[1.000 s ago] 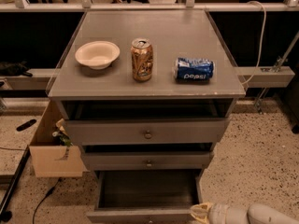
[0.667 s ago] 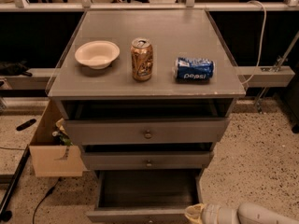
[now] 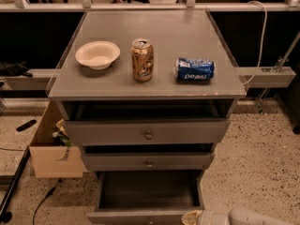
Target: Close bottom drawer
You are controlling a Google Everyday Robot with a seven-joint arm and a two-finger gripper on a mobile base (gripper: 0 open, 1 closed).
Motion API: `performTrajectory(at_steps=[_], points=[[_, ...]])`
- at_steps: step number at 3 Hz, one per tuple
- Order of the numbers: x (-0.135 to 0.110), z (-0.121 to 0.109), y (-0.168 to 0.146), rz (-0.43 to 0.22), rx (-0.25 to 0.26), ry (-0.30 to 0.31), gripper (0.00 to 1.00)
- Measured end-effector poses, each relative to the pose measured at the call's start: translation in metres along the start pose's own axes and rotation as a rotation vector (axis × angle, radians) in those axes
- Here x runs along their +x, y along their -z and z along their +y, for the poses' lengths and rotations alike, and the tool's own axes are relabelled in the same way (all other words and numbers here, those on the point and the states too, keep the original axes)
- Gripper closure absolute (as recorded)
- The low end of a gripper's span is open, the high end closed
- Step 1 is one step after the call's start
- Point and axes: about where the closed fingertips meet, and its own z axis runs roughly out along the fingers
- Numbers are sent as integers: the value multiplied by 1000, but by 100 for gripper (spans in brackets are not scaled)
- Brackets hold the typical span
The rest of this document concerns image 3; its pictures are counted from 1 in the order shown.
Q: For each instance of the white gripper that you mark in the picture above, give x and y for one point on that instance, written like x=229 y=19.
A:
x=208 y=217

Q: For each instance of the grey bottom drawer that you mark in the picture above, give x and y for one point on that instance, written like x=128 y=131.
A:
x=147 y=198

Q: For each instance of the grey drawer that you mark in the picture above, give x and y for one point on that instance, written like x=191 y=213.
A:
x=147 y=198
x=145 y=122
x=149 y=157

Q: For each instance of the grey middle drawer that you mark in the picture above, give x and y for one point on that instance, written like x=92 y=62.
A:
x=149 y=157

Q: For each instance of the grey drawer cabinet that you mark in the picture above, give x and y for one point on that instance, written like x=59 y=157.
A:
x=173 y=34

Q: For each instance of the grey top drawer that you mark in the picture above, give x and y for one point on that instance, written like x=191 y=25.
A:
x=145 y=122

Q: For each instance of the blue pepsi can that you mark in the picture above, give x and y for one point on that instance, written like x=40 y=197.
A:
x=189 y=69

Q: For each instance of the trash in cardboard box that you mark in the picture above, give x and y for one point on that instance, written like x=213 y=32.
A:
x=60 y=135

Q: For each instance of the cardboard box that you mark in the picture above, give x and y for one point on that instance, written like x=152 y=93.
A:
x=51 y=158

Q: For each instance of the gold soda can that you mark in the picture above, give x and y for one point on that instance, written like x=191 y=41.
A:
x=142 y=54

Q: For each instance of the black marker on floor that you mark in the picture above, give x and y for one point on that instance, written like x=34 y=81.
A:
x=26 y=125

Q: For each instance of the white paper bowl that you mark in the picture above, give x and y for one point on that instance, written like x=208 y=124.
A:
x=97 y=55

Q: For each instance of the black object on ledge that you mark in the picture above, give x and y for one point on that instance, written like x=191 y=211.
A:
x=14 y=69

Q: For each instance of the black floor rail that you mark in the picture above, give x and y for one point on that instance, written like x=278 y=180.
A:
x=11 y=181

